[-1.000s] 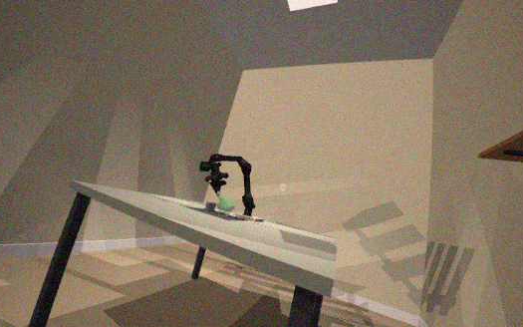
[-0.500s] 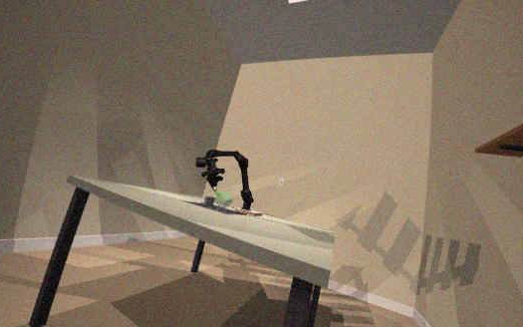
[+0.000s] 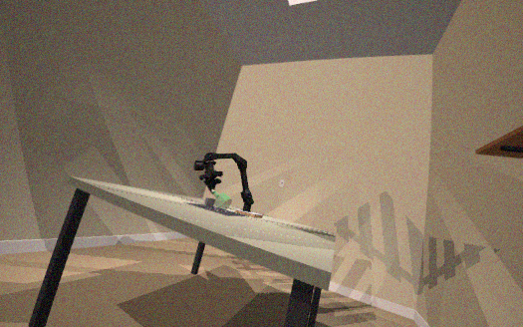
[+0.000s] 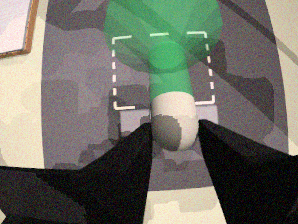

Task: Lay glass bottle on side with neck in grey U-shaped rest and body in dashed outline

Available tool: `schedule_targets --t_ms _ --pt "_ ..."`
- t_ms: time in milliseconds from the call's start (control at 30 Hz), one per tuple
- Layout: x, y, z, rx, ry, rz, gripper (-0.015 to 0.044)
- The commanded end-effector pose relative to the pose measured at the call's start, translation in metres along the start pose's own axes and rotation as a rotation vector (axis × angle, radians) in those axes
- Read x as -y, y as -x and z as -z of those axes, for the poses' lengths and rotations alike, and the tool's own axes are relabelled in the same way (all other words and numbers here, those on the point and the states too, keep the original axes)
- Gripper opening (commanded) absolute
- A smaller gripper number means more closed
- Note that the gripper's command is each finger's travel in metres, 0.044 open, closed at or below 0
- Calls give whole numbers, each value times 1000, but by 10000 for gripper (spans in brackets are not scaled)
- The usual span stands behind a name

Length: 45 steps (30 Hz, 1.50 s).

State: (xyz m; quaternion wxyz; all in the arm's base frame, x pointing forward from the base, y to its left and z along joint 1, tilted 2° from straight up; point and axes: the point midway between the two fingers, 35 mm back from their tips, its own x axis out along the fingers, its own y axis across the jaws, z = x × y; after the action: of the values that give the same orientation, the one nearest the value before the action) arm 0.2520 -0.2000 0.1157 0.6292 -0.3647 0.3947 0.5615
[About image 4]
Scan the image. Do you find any green glass bottle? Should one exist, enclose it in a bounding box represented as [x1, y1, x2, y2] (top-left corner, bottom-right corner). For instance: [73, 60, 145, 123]
[102, 0, 223, 152]

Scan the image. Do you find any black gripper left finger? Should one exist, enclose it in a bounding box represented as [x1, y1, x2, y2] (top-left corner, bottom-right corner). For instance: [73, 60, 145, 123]
[0, 123, 153, 224]

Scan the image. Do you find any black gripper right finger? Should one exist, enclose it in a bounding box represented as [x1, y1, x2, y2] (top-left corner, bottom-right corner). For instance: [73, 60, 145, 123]
[198, 119, 298, 224]

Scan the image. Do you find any dark grey flat mat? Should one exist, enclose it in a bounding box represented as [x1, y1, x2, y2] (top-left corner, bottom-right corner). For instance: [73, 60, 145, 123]
[40, 0, 289, 192]

